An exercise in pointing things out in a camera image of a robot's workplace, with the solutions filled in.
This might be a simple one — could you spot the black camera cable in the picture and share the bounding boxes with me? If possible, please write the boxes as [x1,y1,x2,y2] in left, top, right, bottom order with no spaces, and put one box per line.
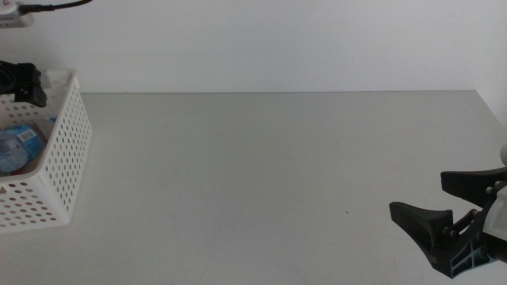
[17,0,94,13]

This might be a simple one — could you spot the white perforated plastic basket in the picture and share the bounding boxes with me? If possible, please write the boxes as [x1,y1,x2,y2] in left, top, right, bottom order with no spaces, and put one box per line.
[0,67,93,234]

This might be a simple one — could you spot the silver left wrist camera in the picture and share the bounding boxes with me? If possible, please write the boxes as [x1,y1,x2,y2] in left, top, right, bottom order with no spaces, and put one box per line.
[0,1,36,29]

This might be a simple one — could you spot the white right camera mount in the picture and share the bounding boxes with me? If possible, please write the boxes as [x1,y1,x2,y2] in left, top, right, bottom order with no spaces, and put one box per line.
[481,143,507,243]

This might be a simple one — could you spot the small water bottle blue cap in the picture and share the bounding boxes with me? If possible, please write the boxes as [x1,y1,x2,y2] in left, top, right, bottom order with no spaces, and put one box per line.
[0,124,47,176]

